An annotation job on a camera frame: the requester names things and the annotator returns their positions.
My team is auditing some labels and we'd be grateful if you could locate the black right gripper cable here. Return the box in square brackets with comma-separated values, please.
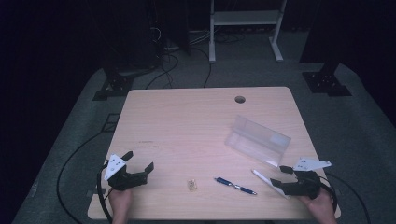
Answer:
[319, 172, 372, 224]

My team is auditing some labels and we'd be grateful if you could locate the blue ballpoint pen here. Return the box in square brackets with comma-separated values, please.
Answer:
[213, 176, 259, 196]

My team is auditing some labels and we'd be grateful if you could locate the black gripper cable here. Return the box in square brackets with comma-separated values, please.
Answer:
[319, 172, 372, 224]
[96, 160, 114, 224]

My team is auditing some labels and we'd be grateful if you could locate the white pen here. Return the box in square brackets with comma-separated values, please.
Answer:
[250, 169, 290, 199]

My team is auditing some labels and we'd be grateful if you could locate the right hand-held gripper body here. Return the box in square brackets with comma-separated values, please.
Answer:
[279, 157, 332, 201]

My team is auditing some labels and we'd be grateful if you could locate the person's right hand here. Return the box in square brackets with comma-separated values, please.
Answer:
[303, 188, 339, 224]

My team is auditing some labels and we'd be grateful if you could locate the white metal stand frame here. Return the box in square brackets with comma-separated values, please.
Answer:
[208, 0, 288, 63]

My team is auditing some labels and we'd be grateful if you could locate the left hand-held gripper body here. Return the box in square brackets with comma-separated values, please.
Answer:
[104, 153, 149, 191]

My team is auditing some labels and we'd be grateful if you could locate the bundle of black floor cables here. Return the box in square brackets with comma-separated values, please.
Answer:
[144, 26, 214, 91]

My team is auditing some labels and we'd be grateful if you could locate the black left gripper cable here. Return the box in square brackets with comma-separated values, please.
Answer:
[96, 160, 114, 224]

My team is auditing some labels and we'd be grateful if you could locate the person's left hand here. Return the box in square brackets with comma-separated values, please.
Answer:
[108, 188, 134, 224]

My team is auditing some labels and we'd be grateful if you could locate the clear plastic pencil case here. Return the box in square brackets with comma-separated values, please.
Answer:
[224, 114, 292, 168]

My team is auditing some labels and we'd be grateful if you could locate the black stand base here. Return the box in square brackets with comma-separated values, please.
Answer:
[92, 69, 135, 102]
[301, 60, 353, 98]

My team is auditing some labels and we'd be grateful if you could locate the long black floor cable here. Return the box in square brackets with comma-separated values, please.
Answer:
[56, 130, 108, 224]

